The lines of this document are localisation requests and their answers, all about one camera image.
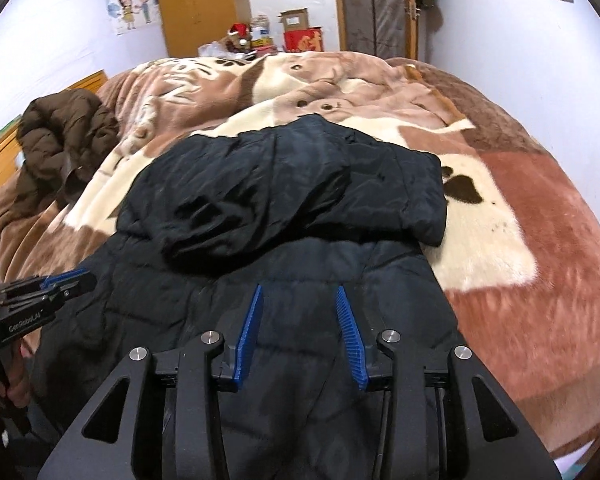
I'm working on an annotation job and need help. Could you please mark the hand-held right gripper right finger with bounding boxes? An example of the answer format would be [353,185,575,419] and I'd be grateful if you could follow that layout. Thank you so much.
[334,284,563,480]

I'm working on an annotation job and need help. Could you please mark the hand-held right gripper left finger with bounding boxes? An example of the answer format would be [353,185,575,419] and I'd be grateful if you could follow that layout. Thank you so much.
[44,283,265,480]

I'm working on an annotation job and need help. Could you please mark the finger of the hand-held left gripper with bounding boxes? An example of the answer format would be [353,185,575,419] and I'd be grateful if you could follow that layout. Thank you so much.
[0,279,99,312]
[0,267,93,293]

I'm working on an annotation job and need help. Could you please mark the black puffer jacket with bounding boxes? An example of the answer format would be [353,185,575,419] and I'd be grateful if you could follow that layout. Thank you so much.
[30,114,468,480]

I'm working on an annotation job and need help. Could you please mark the person's left hand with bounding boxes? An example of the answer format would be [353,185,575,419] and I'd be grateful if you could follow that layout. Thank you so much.
[2,354,32,409]

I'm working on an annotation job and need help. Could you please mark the brown puffer jacket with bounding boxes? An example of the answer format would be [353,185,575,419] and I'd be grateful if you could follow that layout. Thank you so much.
[17,89,121,211]

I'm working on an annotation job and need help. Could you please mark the brown cream printed blanket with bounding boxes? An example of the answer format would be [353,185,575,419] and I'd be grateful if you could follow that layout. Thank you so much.
[0,50,600,466]

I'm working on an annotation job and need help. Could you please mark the wooden wardrobe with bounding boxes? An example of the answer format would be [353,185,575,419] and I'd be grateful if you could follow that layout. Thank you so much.
[152,0,253,58]

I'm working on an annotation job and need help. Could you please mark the red box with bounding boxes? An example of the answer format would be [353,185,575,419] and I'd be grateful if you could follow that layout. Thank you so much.
[283,27,326,54]

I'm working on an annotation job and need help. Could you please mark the clear plastic jar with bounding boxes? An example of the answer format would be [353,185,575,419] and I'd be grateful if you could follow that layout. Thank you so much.
[250,15,273,41]

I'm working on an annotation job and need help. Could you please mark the wooden door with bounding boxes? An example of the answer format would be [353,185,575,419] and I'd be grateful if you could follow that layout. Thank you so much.
[331,0,421,61]

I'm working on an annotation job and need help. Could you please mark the cardboard box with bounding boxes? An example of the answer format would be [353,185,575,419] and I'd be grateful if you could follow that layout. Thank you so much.
[278,8,311,32]

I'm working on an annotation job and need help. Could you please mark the grey fabric closet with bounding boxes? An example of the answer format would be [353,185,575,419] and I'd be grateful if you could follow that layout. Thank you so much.
[337,0,406,53]

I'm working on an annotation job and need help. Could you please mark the cartoon wall poster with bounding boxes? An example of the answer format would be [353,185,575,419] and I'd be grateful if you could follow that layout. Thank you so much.
[60,0,156,36]

